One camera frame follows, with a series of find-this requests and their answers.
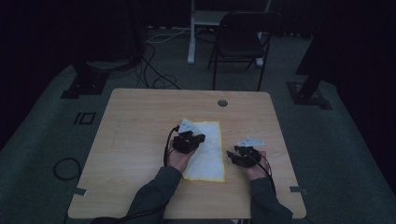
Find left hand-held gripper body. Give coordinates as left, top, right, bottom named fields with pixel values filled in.
left=172, top=118, right=202, bottom=155

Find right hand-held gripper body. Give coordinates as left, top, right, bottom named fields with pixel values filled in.
left=233, top=136, right=266, bottom=169

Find person's right hand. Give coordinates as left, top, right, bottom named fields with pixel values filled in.
left=247, top=150, right=271, bottom=182

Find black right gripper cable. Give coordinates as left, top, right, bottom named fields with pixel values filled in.
left=253, top=153, right=278, bottom=198

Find black metal stand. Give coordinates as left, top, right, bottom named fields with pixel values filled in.
left=286, top=73, right=333, bottom=111
left=60, top=57, right=110, bottom=100

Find black tangled floor cables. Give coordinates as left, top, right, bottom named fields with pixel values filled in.
left=135, top=42, right=182, bottom=91

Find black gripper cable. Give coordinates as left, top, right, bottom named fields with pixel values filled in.
left=92, top=125, right=181, bottom=224
left=253, top=153, right=278, bottom=198

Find white towel with yellow edge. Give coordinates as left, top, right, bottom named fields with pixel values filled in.
left=181, top=120, right=226, bottom=183

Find black folding chair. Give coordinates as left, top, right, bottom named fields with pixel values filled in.
left=206, top=11, right=283, bottom=91

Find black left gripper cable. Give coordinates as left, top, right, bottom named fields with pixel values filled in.
left=92, top=125, right=181, bottom=224

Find person's left hand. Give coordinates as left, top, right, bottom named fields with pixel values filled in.
left=166, top=146, right=194, bottom=174

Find white floor cable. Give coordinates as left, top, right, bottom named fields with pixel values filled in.
left=145, top=25, right=191, bottom=45

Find grey tape piece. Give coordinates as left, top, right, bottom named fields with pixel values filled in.
left=72, top=186, right=89, bottom=197
left=289, top=185, right=310, bottom=197

